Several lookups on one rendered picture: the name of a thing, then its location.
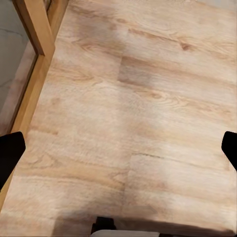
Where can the door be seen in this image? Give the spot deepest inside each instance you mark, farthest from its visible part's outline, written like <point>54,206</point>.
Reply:
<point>28,30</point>

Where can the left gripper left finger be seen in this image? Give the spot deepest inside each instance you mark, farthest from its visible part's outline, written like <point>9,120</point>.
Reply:
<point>12,146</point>

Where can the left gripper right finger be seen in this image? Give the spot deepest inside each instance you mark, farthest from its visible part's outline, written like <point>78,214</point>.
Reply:
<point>229,147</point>

